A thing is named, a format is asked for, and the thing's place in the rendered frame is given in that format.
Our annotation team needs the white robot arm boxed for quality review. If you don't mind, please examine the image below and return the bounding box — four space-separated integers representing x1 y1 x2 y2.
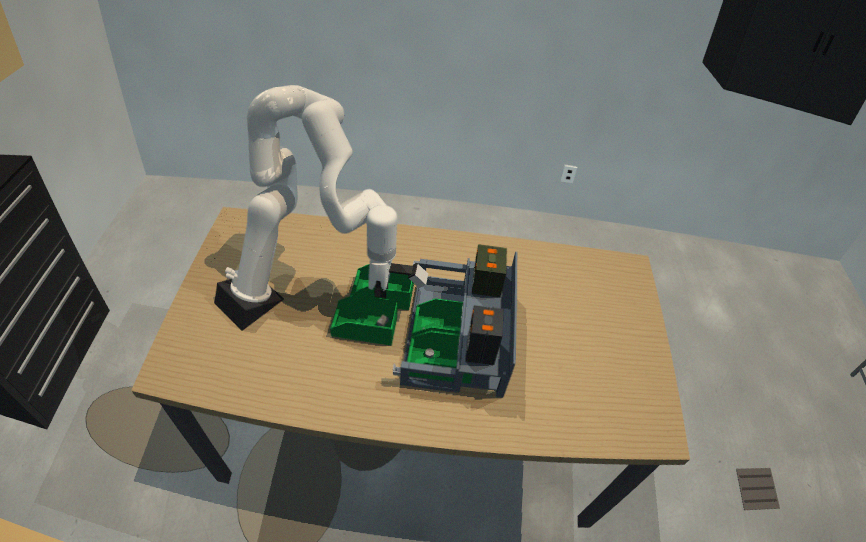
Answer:
225 85 397 303

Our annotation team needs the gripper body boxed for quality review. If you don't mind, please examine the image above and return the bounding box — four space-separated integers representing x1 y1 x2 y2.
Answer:
367 254 396 291

